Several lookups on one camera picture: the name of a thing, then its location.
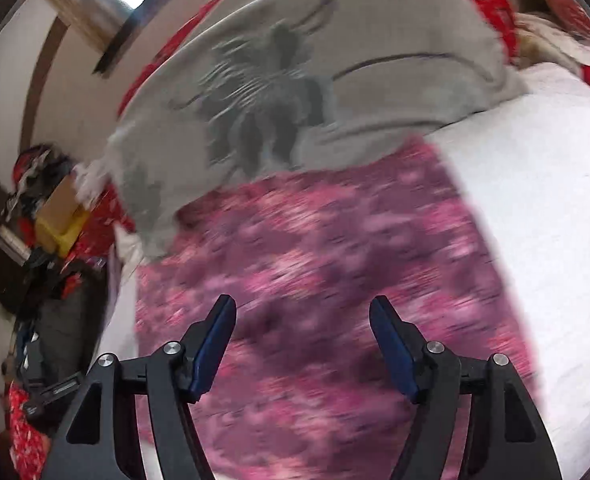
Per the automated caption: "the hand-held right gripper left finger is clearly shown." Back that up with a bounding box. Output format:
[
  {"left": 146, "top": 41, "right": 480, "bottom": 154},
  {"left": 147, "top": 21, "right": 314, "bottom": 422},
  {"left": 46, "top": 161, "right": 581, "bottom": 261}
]
[{"left": 40, "top": 294, "right": 237, "bottom": 480}]

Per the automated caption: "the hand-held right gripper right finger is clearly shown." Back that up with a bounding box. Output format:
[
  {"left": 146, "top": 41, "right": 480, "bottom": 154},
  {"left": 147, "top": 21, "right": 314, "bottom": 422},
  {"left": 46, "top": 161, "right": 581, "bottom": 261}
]
[{"left": 369, "top": 295, "right": 563, "bottom": 480}]

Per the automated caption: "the purple floral shirt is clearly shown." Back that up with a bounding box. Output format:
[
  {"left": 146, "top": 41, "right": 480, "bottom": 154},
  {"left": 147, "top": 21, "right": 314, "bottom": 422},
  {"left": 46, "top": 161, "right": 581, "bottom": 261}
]
[{"left": 135, "top": 137, "right": 546, "bottom": 480}]

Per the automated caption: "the colourful clothes pile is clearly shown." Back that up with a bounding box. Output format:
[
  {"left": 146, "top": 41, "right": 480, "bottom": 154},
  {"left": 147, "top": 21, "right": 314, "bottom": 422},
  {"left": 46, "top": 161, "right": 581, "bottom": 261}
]
[{"left": 5, "top": 144, "right": 76, "bottom": 211}]

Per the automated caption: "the olive puffer jacket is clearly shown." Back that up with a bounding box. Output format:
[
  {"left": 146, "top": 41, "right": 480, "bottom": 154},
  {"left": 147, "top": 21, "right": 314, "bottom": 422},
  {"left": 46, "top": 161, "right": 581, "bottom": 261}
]
[{"left": 35, "top": 280, "right": 111, "bottom": 391}]

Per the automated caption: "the yellow box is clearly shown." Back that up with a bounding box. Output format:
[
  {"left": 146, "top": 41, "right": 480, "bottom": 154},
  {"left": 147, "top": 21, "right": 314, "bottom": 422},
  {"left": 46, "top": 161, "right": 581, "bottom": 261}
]
[{"left": 35, "top": 210, "right": 91, "bottom": 258}]

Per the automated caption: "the white plastic bag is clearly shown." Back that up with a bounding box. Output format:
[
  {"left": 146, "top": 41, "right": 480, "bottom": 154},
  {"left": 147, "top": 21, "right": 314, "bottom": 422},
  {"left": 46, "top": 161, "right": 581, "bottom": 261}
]
[{"left": 72, "top": 160, "right": 113, "bottom": 201}]

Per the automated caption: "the brown cardboard box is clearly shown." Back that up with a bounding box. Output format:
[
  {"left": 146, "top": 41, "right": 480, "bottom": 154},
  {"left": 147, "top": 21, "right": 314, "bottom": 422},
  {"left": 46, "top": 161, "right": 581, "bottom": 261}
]
[{"left": 35, "top": 172, "right": 88, "bottom": 233}]

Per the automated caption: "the dark wooden cabinet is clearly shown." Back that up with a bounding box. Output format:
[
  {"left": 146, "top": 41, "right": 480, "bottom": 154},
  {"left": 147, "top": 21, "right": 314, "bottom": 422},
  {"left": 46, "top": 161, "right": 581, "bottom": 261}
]
[{"left": 0, "top": 235, "right": 41, "bottom": 321}]

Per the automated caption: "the white quilted mattress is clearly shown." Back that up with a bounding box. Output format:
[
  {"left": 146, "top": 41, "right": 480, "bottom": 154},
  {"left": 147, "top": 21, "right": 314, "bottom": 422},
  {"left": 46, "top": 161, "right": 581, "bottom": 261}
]
[{"left": 98, "top": 62, "right": 590, "bottom": 480}]

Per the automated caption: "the grey floral pillow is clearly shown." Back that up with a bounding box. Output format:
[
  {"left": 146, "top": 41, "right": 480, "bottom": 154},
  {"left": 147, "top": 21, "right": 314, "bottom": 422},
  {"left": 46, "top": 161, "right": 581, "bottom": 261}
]
[{"left": 105, "top": 0, "right": 530, "bottom": 261}]

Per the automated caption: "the beige fluffy cloth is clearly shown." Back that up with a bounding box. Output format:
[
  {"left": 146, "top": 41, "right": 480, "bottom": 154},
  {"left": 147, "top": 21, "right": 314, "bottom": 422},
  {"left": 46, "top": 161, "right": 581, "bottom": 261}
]
[{"left": 515, "top": 10, "right": 588, "bottom": 71}]

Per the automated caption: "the red patterned bedsheet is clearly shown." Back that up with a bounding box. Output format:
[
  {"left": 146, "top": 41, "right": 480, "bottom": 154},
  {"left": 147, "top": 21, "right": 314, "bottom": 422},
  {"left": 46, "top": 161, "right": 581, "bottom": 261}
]
[{"left": 5, "top": 0, "right": 590, "bottom": 480}]

